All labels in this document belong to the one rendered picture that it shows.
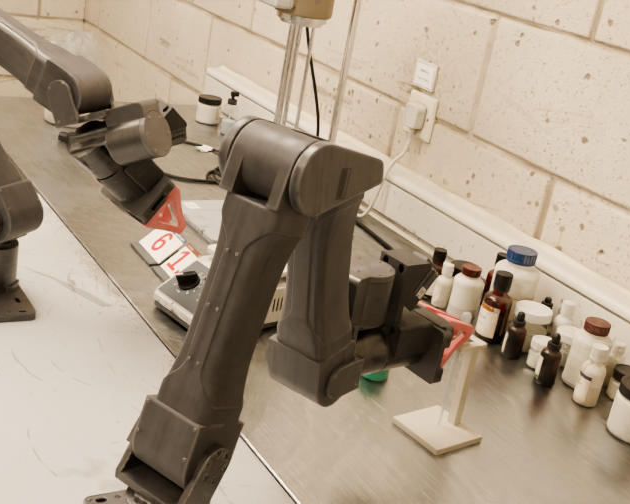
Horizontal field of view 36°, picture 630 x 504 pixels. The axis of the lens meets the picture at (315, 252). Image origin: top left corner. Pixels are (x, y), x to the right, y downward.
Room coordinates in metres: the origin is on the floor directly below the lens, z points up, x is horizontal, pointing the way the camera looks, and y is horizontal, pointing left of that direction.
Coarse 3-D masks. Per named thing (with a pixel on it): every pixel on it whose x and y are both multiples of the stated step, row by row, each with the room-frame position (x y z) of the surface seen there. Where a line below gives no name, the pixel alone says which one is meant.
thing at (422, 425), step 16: (464, 368) 1.08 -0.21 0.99; (464, 384) 1.08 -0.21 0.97; (464, 400) 1.08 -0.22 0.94; (400, 416) 1.07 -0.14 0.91; (416, 416) 1.08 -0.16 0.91; (432, 416) 1.09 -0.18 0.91; (448, 416) 1.09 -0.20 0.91; (416, 432) 1.04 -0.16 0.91; (432, 432) 1.05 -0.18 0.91; (448, 432) 1.06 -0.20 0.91; (464, 432) 1.07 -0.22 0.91; (432, 448) 1.02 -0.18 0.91; (448, 448) 1.02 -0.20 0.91
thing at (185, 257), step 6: (180, 252) 1.43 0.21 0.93; (186, 252) 1.42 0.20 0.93; (174, 258) 1.42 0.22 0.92; (180, 258) 1.41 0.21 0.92; (186, 258) 1.41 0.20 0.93; (192, 258) 1.40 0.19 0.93; (168, 264) 1.41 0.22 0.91; (174, 264) 1.41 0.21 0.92; (180, 264) 1.40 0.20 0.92; (186, 264) 1.39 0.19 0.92; (174, 270) 1.39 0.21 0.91; (180, 270) 1.39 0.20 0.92
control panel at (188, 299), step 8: (192, 264) 1.31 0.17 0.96; (200, 264) 1.31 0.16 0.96; (200, 272) 1.29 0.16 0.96; (176, 280) 1.28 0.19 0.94; (200, 280) 1.27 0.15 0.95; (160, 288) 1.27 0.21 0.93; (168, 288) 1.27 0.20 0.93; (176, 288) 1.26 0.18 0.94; (200, 288) 1.26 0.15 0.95; (168, 296) 1.25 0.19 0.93; (176, 296) 1.25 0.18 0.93; (184, 296) 1.25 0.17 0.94; (192, 296) 1.24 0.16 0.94; (184, 304) 1.23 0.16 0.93; (192, 304) 1.23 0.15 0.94; (192, 312) 1.21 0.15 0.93
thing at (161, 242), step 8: (152, 232) 1.51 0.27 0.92; (160, 232) 1.50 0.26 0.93; (168, 232) 1.49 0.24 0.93; (144, 240) 1.50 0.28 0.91; (152, 240) 1.49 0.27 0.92; (160, 240) 1.48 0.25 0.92; (168, 240) 1.47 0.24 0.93; (176, 240) 1.46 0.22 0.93; (152, 248) 1.47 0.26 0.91; (160, 248) 1.46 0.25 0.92; (168, 248) 1.45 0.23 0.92; (160, 256) 1.44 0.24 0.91
